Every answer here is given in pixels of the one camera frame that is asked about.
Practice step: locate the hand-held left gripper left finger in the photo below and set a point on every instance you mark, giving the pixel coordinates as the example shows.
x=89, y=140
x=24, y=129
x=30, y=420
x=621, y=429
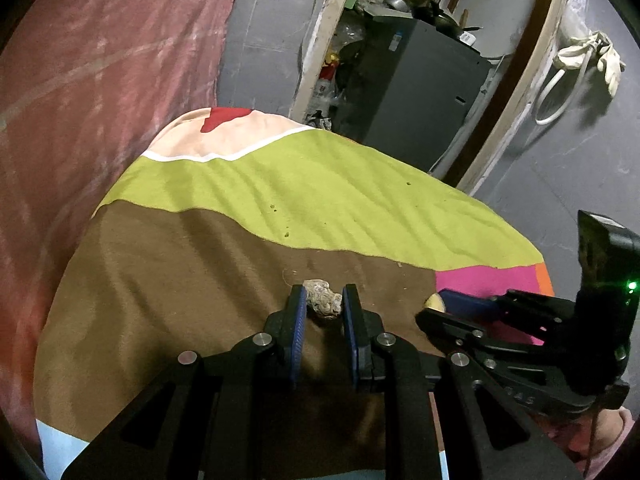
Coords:
x=298, y=332

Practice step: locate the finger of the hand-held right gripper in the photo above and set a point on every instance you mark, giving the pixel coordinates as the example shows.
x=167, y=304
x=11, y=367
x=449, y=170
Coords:
x=450, y=327
x=465, y=305

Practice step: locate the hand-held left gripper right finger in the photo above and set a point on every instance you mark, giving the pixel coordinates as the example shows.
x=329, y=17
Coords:
x=350, y=332

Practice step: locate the small yellow scrap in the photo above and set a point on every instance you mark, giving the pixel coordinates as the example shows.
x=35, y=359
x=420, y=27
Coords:
x=434, y=303

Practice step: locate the beige paper wad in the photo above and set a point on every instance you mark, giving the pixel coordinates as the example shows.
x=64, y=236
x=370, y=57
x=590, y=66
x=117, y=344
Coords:
x=325, y=300

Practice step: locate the colour-block blanket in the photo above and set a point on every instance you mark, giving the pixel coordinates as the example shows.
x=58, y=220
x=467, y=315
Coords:
x=300, y=190

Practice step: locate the grey cabinet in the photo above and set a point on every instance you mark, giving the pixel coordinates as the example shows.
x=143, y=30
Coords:
x=415, y=90

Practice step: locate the small white container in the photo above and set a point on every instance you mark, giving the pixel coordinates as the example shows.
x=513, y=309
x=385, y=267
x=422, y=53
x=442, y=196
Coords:
x=466, y=38

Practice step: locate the white rubber glove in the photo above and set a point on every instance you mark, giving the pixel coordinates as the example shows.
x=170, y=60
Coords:
x=570, y=55
x=612, y=72

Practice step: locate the red yellow packet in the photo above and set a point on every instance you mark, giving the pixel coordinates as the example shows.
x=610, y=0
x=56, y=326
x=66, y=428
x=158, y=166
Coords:
x=331, y=65

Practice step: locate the black wok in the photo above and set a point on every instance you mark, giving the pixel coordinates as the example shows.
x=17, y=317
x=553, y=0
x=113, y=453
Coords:
x=442, y=22

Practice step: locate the metal pot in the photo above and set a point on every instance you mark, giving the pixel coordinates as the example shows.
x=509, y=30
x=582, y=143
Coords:
x=397, y=2

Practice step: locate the clear plastic bag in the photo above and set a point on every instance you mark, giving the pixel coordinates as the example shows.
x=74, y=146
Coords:
x=577, y=10

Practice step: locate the pink cloth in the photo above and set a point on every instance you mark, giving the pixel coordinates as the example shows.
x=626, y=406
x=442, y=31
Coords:
x=100, y=85

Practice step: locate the green box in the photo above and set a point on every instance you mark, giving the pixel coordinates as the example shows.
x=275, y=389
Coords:
x=353, y=1

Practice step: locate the wooden door frame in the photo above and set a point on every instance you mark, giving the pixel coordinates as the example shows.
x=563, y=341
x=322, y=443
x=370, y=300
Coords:
x=325, y=35

